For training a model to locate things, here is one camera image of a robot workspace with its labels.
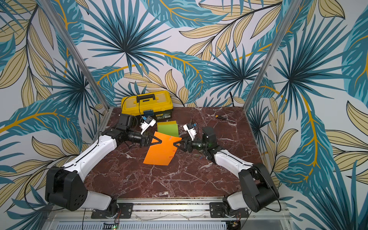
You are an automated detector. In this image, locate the right aluminium corner post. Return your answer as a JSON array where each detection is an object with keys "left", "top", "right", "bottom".
[{"left": 243, "top": 0, "right": 301, "bottom": 113}]

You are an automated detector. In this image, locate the lime green paper sheet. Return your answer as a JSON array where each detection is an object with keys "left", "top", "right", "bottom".
[{"left": 157, "top": 124, "right": 179, "bottom": 137}]

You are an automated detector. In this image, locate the yellow paper sheet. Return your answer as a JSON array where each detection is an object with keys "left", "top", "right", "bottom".
[{"left": 157, "top": 121, "right": 177, "bottom": 126}]

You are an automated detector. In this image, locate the aluminium front frame rail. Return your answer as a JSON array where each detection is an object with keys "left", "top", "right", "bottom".
[{"left": 43, "top": 197, "right": 296, "bottom": 230}]

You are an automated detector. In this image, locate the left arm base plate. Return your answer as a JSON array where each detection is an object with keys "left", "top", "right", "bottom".
[{"left": 91, "top": 202, "right": 134, "bottom": 219}]

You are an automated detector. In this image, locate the left aluminium corner post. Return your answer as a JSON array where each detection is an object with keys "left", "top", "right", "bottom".
[{"left": 39, "top": 0, "right": 110, "bottom": 110}]

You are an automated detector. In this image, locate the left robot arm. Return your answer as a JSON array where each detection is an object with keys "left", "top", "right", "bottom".
[{"left": 45, "top": 114, "right": 162, "bottom": 218}]

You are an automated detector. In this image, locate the yellow black toolbox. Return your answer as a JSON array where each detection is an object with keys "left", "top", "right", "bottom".
[{"left": 121, "top": 91, "right": 173, "bottom": 120}]

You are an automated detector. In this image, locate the orange paper sheet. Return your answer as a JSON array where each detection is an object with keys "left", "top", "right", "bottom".
[{"left": 143, "top": 132, "right": 182, "bottom": 166}]

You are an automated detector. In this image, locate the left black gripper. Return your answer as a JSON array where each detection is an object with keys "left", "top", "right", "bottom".
[{"left": 126, "top": 129, "right": 162, "bottom": 148}]

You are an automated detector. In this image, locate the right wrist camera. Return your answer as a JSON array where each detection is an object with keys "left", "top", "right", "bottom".
[{"left": 183, "top": 123, "right": 197, "bottom": 141}]

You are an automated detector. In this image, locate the small black orange tool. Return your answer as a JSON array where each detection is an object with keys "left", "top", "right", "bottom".
[{"left": 216, "top": 115, "right": 227, "bottom": 121}]

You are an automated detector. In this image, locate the aluminium corner post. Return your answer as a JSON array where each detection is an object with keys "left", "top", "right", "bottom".
[
  {"left": 243, "top": 0, "right": 301, "bottom": 113},
  {"left": 39, "top": 0, "right": 110, "bottom": 110}
]

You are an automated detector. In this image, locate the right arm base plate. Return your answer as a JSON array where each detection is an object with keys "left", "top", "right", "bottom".
[{"left": 209, "top": 202, "right": 249, "bottom": 218}]

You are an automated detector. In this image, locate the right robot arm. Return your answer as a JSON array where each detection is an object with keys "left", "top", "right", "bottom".
[{"left": 173, "top": 126, "right": 279, "bottom": 217}]

